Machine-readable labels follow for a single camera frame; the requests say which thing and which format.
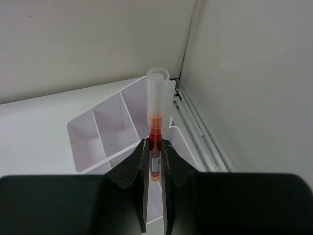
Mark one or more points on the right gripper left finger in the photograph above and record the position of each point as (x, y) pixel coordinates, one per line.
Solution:
(126, 193)

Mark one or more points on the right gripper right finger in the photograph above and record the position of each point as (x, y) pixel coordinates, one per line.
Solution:
(178, 206)

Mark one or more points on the red pen with clear cap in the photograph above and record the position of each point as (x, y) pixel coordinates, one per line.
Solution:
(160, 93)

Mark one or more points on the white compartment organizer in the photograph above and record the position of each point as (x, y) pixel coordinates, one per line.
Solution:
(106, 134)

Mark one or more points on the aluminium rail right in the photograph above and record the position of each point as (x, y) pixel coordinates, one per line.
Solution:
(185, 117)

